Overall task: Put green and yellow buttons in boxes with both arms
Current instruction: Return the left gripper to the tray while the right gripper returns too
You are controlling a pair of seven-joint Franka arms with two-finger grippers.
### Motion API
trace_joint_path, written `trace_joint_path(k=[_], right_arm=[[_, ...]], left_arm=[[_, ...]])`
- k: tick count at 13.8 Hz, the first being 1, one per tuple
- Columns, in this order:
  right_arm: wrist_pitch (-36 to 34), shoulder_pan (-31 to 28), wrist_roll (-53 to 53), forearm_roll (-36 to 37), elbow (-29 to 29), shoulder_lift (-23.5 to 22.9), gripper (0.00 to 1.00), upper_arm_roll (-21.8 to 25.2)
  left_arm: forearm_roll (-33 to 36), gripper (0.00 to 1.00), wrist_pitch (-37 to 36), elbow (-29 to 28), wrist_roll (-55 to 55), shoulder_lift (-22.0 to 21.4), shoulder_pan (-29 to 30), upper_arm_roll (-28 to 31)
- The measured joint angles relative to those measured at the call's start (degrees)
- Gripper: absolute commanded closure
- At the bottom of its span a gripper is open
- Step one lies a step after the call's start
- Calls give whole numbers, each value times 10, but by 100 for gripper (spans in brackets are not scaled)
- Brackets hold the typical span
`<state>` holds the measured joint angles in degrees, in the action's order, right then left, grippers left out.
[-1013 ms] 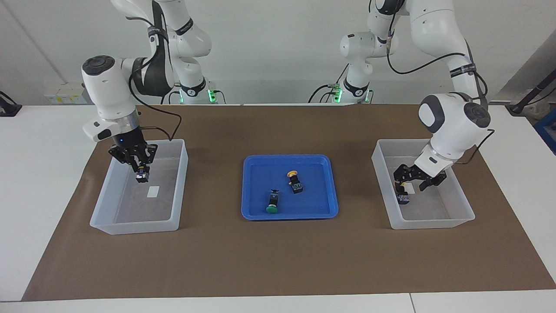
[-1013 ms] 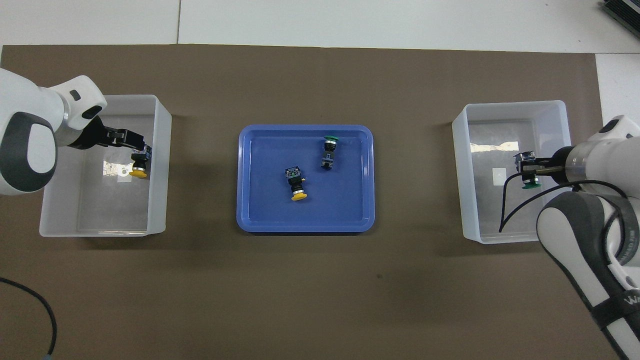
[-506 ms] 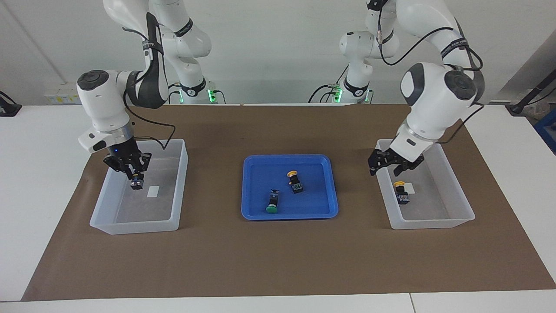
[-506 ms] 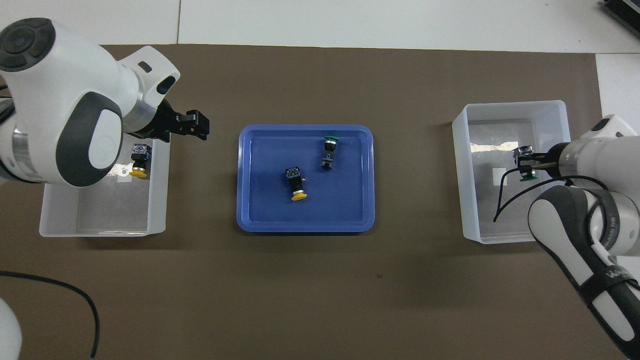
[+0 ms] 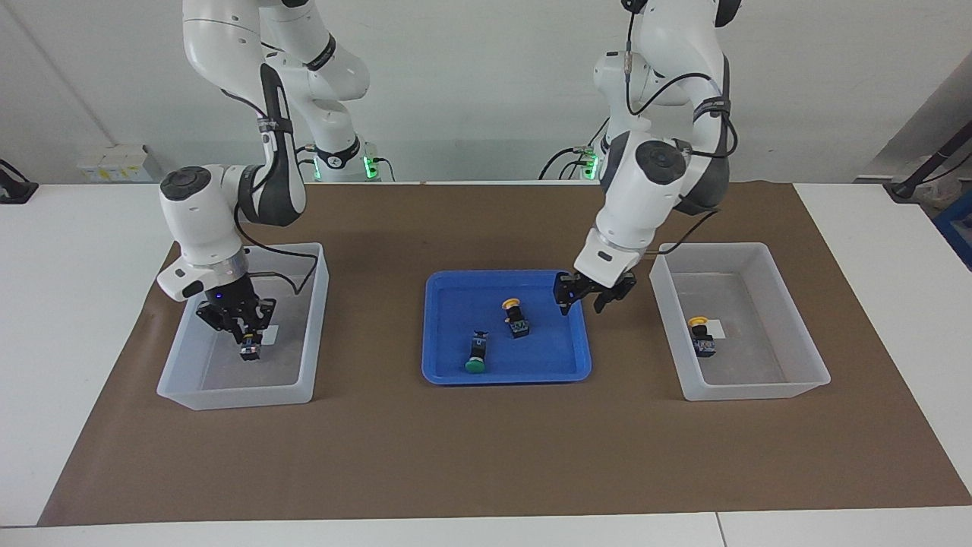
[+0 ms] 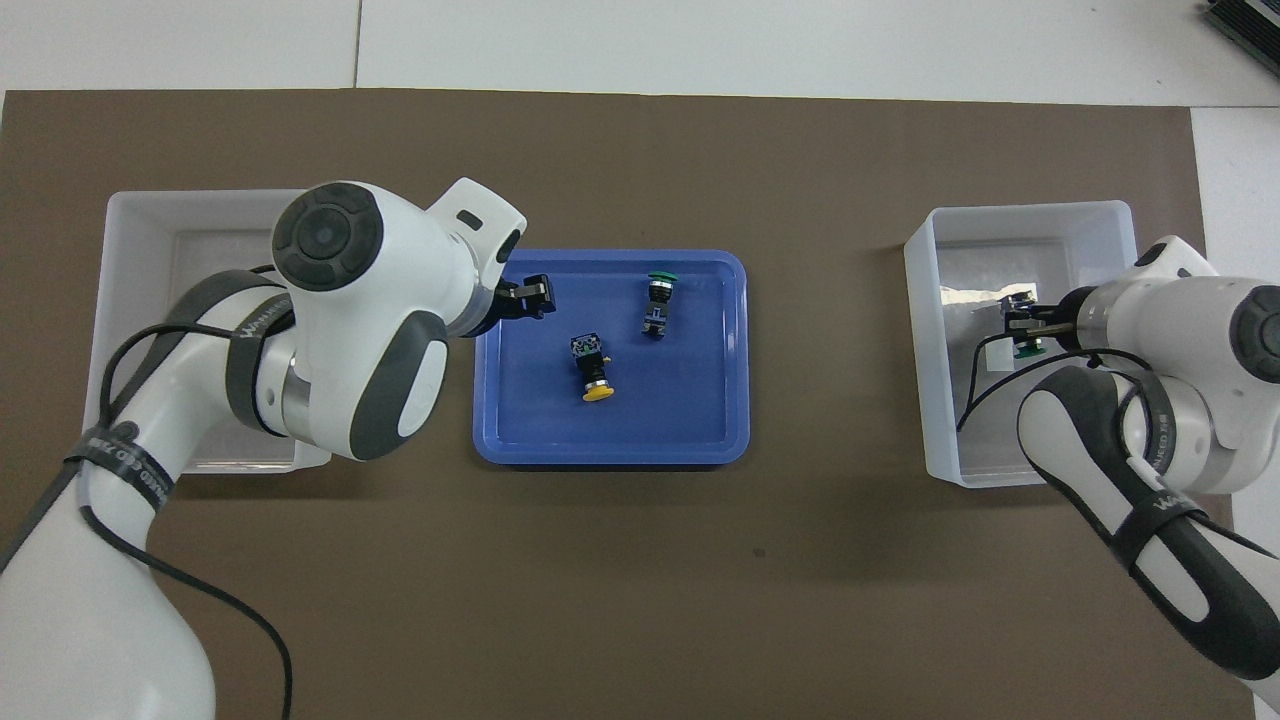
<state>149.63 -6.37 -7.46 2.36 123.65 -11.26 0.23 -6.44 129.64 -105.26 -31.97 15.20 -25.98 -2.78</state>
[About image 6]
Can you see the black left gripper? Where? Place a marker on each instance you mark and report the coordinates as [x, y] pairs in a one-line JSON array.
[[495, 308]]

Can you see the green push button switch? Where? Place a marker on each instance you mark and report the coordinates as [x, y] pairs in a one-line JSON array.
[[657, 300], [1024, 347]]

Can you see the translucent white plastic box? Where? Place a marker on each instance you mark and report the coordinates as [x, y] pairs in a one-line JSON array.
[[130, 230], [930, 420]]

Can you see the yellow push button switch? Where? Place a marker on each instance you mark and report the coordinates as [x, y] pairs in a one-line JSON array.
[[592, 365]]

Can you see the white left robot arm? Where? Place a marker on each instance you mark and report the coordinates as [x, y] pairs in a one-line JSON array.
[[340, 300]]

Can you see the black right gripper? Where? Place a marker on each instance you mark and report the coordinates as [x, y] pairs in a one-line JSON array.
[[1072, 320]]

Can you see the black ribbed metal device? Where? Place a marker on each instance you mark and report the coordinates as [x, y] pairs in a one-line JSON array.
[[1250, 25]]

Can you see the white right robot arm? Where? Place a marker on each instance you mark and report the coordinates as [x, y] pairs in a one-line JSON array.
[[1180, 320]]

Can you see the blue plastic tray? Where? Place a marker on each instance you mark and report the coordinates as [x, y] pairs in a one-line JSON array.
[[620, 430]]

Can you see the brown paper table mat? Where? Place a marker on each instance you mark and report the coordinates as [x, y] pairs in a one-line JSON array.
[[640, 600]]

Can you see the white paper label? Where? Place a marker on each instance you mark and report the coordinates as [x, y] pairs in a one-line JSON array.
[[995, 362]]

